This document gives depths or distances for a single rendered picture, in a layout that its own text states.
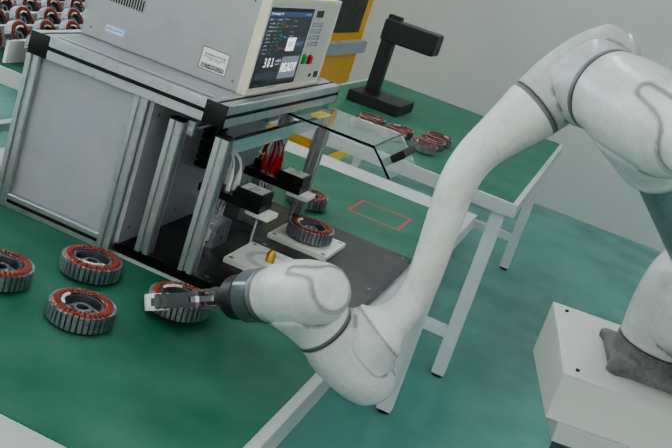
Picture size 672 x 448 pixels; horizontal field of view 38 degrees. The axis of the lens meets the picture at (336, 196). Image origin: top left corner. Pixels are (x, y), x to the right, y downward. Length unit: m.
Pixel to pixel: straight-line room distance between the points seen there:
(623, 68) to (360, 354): 0.58
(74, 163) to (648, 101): 1.13
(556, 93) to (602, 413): 0.69
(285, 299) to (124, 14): 0.83
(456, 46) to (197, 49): 5.43
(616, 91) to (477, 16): 5.91
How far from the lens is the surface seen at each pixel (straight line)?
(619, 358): 1.99
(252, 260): 2.04
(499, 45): 7.25
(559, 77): 1.49
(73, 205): 2.01
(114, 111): 1.93
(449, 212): 1.50
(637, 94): 1.38
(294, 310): 1.44
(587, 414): 1.92
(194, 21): 1.97
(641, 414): 1.93
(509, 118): 1.49
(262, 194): 2.01
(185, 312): 1.72
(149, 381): 1.55
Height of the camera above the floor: 1.49
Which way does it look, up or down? 15 degrees down
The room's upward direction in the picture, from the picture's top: 18 degrees clockwise
